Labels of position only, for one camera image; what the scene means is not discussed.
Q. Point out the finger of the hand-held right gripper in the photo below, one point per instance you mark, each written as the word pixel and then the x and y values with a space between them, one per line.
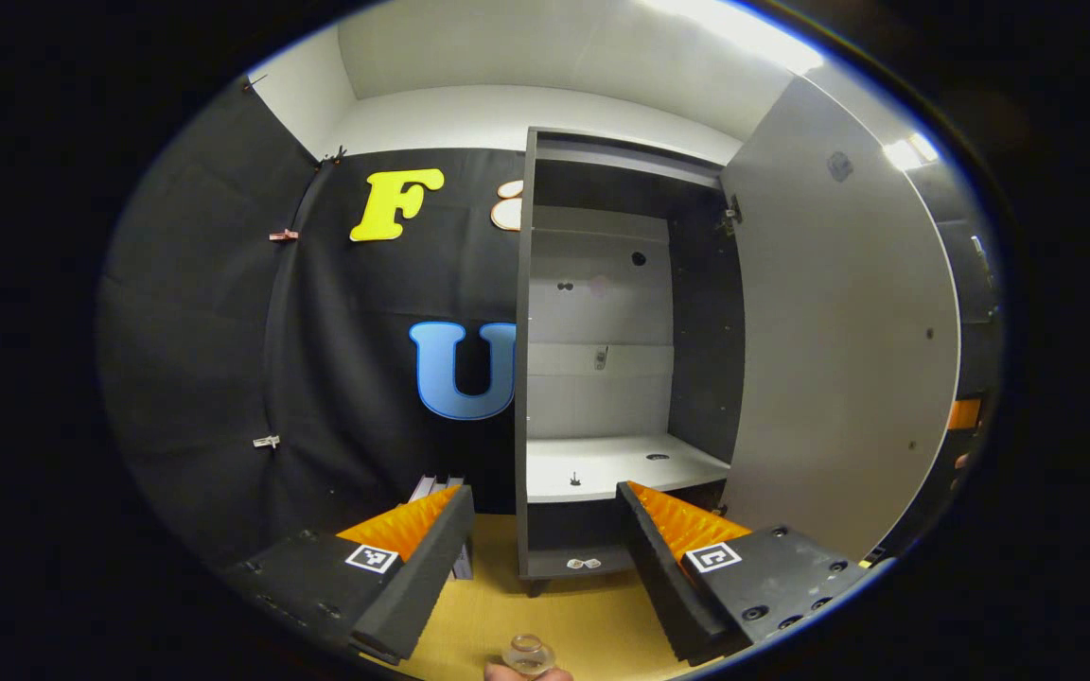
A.
pixel 963 414

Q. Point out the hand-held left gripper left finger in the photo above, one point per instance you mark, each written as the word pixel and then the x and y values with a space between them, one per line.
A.
pixel 422 577

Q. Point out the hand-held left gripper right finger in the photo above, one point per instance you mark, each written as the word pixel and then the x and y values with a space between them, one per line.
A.
pixel 663 567

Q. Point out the clear plastic bottle red label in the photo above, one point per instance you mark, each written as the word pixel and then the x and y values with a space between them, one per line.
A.
pixel 529 653

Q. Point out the light grey cabinet door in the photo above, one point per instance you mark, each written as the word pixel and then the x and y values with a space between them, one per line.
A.
pixel 838 359

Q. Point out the dark grey cabinet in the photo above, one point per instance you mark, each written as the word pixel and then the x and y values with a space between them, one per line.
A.
pixel 706 331

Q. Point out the white clip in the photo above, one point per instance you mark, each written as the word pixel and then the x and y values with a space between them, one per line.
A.
pixel 267 442

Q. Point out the small ceiling light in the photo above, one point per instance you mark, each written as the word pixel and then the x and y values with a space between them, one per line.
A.
pixel 909 151

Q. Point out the black backdrop cloth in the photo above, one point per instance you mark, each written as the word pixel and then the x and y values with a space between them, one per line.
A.
pixel 195 378

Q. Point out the pink clip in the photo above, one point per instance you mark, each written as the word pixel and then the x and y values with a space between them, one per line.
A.
pixel 284 235

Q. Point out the black clip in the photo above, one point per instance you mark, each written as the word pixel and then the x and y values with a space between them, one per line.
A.
pixel 254 83
pixel 334 154

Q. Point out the long ceiling light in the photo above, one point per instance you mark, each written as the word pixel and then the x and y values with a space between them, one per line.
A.
pixel 744 28

